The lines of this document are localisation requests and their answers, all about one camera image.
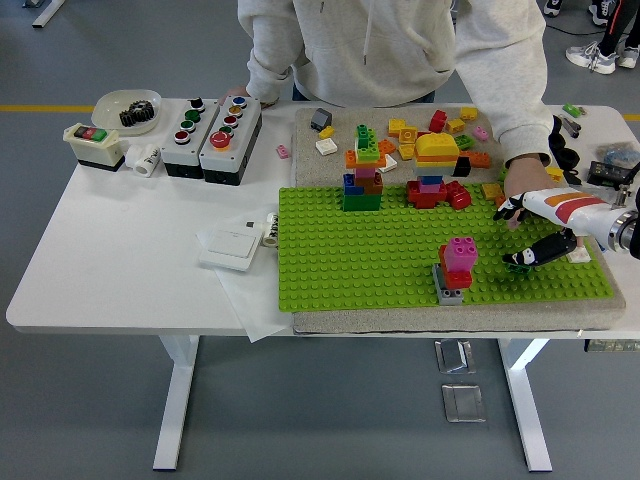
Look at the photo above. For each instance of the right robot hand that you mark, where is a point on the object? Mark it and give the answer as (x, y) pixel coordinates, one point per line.
(565, 210)

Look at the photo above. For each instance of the green studded baseplate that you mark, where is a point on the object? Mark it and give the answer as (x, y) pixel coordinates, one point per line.
(350, 260)

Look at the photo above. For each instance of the white square brick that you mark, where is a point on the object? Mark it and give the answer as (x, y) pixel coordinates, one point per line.
(389, 164)
(326, 146)
(581, 256)

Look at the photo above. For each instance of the red square brick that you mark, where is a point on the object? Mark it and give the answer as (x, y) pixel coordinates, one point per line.
(457, 280)

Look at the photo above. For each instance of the pink square brick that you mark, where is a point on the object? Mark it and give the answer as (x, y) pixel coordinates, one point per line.
(460, 268)
(462, 250)

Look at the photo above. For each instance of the metal hand tool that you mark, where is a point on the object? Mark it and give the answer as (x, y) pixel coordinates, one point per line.
(571, 127)

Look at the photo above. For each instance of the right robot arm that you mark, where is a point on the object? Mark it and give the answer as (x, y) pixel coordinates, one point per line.
(630, 235)

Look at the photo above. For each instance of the small pink brick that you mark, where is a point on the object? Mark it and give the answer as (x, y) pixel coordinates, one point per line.
(283, 151)
(481, 132)

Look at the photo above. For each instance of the black electronic device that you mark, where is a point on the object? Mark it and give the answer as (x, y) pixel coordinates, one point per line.
(610, 172)

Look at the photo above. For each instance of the person's right hand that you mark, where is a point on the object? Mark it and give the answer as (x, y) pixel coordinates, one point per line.
(234, 92)

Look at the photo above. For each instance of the dark green brick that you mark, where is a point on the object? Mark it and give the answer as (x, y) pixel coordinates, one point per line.
(519, 268)

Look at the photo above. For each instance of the small black clip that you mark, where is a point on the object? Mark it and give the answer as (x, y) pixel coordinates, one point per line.
(573, 176)

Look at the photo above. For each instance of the white printed tube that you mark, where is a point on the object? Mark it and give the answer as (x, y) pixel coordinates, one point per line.
(270, 240)

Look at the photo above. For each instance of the metal floor socket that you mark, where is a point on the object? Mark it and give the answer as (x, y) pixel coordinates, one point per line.
(454, 356)
(464, 402)

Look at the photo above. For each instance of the white paper sheet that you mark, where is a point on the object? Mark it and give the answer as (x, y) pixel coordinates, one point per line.
(250, 305)

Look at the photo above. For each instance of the white red-green switch box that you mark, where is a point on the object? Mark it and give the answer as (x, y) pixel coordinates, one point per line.
(95, 150)

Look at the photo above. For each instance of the person's right forearm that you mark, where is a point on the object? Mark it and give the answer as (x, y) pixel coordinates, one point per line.
(270, 65)

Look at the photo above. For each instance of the person's left hand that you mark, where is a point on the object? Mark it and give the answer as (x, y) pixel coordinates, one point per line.
(527, 175)

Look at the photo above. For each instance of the yellow square brick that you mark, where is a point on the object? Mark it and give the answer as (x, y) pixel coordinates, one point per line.
(395, 126)
(407, 135)
(492, 190)
(468, 113)
(455, 125)
(556, 173)
(407, 152)

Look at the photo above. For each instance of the white wall switch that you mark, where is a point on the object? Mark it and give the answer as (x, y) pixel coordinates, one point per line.
(227, 247)

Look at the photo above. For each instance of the person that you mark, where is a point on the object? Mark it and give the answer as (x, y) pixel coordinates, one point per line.
(380, 45)
(551, 7)
(590, 57)

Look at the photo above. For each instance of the red-based yellow-domed brick tower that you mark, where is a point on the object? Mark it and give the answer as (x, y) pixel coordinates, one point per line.
(435, 147)

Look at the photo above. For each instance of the long light green brick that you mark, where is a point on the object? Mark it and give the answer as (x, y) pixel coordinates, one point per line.
(501, 172)

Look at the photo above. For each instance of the person's left forearm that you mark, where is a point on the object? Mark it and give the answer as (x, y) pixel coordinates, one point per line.
(510, 85)

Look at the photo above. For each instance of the grey-brown mat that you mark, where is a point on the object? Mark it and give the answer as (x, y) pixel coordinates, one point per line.
(350, 322)

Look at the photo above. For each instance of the plastic bag of blue parts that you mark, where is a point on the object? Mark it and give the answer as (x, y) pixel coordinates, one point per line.
(620, 152)

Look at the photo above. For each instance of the small green keyed block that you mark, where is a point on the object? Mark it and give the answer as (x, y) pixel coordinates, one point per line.
(570, 109)

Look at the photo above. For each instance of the white table foot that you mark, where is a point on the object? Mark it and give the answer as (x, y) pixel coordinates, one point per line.
(47, 12)

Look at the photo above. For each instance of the white table leg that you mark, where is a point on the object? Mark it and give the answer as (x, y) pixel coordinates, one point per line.
(174, 425)
(529, 425)

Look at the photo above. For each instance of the flat light green brick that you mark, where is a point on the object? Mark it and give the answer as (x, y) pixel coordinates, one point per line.
(465, 141)

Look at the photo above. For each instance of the black gear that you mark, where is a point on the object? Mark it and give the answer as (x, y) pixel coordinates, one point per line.
(135, 114)

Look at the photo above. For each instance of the emergency-stop button control box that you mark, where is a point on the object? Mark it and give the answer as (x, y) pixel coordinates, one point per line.
(222, 160)

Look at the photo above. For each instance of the three-button control box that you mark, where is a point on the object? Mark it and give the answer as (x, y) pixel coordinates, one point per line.
(175, 155)

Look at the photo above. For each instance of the small orange brick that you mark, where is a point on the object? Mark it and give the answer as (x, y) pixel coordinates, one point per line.
(387, 147)

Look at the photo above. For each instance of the desk control panel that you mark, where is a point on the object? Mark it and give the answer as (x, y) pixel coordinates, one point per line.
(610, 345)

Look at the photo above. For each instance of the white bowl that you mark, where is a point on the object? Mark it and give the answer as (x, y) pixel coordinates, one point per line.
(107, 112)

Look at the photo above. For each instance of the green-based multicolour brick tower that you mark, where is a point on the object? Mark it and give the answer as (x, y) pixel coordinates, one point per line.
(361, 200)

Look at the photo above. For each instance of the small yellow brick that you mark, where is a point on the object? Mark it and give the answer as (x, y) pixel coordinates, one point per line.
(326, 132)

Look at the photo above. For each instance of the large red brick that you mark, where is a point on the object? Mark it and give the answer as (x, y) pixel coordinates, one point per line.
(459, 196)

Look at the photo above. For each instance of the black square brick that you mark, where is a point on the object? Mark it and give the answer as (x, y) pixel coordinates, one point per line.
(462, 166)

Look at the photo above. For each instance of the narrow red brick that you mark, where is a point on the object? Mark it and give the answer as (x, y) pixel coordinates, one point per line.
(437, 120)

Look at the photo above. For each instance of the grey sloped brick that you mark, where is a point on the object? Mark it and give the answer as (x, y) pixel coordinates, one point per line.
(320, 119)

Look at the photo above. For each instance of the white pipe tee fitting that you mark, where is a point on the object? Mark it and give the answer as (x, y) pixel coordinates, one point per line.
(142, 160)

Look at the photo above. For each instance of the grey square brick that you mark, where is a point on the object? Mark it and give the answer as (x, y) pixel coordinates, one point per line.
(450, 297)

